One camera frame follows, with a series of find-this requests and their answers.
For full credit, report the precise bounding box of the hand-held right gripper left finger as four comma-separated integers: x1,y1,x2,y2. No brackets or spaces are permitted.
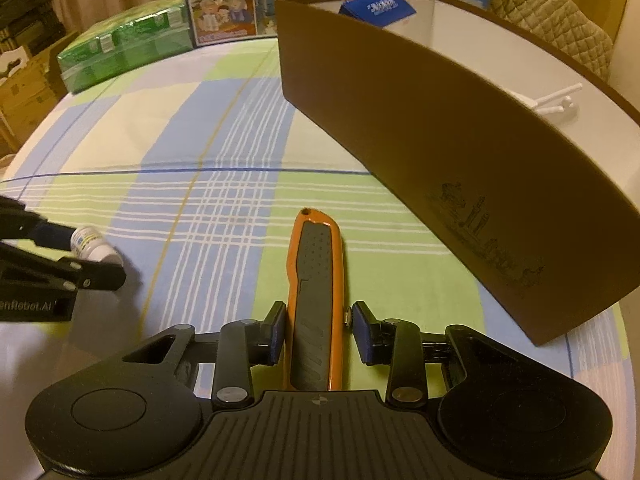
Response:
120,301,288,408

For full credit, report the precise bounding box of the orange utility knife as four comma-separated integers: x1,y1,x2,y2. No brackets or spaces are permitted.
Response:
285,208,349,392

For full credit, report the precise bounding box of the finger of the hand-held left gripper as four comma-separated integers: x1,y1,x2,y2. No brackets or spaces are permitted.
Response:
0,195,76,261
0,240,126,301

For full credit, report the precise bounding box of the dark blue milk carton case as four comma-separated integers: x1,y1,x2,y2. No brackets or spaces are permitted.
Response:
179,0,316,51

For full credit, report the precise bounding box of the large cardboard box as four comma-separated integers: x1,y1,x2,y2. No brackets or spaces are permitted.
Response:
0,30,81,146

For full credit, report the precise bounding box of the quilted beige chair cover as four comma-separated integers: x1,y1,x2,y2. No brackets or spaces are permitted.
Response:
487,0,615,86

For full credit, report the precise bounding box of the dark blue box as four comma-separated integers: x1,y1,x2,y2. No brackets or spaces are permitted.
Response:
338,0,417,28

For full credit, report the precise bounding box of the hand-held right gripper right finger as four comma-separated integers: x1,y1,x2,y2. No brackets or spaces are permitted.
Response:
350,301,506,406

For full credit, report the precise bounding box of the checked tablecloth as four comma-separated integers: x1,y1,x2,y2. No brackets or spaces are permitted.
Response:
0,35,631,480

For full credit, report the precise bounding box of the green wrapped drink pack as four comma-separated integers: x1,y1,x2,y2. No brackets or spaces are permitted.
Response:
56,0,195,95

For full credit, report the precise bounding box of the white router with antennas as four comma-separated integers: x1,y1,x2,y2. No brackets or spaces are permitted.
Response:
525,82,585,116

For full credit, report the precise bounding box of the small white bottle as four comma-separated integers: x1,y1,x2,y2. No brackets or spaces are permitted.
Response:
70,226,123,267

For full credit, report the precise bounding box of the brown cardboard box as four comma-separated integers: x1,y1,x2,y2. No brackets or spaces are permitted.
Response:
275,0,640,348

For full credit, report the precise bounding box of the white carved chair back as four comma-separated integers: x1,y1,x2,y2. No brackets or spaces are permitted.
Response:
0,42,31,78

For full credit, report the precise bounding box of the black folding trolley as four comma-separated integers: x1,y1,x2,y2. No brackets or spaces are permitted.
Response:
0,0,63,56

